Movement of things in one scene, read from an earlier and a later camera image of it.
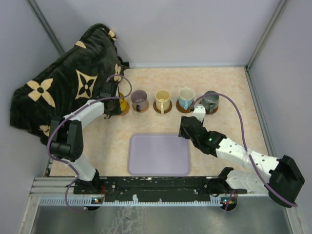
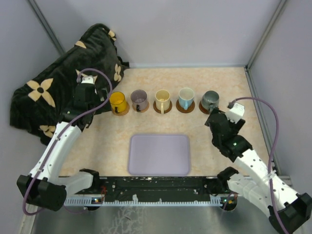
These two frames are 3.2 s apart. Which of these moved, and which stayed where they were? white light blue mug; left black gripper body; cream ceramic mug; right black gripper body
Moved: right black gripper body; left black gripper body
Stayed: white light blue mug; cream ceramic mug
